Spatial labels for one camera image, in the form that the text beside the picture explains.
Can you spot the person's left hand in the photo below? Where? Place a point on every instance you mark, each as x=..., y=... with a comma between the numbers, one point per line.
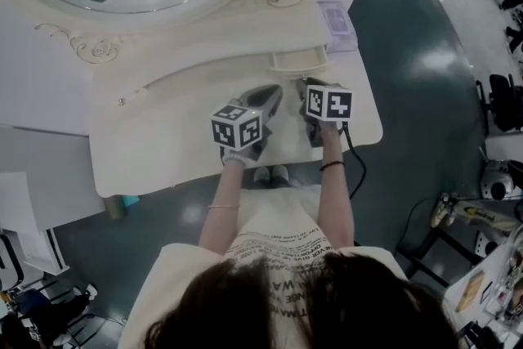
x=247, y=153

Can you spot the black office chair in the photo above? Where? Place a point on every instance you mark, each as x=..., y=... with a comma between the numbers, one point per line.
x=504, y=102

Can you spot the person's white shoe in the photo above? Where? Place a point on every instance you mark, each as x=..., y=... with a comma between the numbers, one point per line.
x=280, y=173
x=262, y=175

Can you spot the small cream drawer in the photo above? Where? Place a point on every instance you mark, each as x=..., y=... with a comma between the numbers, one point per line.
x=118, y=98
x=298, y=59

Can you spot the cream ornate dressing table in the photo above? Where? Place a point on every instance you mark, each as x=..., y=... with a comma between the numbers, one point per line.
x=163, y=143

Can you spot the black wrist band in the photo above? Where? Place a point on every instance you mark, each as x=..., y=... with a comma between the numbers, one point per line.
x=333, y=165

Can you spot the teal rolled mat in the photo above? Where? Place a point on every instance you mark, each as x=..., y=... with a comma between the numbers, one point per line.
x=130, y=201

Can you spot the person's right white shoe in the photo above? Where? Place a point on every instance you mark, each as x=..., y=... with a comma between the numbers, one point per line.
x=280, y=173

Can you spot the white side table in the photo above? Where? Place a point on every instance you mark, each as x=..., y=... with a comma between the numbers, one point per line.
x=453, y=294

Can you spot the black metal frame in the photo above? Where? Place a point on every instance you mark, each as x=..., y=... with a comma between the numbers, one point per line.
x=453, y=247

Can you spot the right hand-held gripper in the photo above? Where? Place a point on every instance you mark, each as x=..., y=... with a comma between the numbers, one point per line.
x=337, y=104

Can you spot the purple plastic packet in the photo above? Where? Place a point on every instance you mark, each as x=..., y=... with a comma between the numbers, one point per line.
x=337, y=24

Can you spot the white round device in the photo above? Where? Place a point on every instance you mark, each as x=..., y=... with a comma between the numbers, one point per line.
x=486, y=245
x=492, y=180

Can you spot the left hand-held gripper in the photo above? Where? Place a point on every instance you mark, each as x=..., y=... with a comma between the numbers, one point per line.
x=237, y=126

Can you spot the person's cream printed shirt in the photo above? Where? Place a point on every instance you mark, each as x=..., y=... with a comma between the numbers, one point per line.
x=278, y=216

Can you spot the person's right hand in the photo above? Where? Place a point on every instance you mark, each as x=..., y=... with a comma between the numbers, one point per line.
x=331, y=128

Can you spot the yellow book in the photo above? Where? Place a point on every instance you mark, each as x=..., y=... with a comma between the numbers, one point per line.
x=470, y=292

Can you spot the person's left forearm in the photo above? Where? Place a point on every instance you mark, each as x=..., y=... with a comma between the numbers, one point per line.
x=222, y=208

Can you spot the person's left white shoe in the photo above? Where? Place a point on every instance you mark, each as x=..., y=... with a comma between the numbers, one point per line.
x=262, y=175

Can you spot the person's right forearm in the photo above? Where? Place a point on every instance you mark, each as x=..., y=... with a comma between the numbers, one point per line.
x=336, y=200

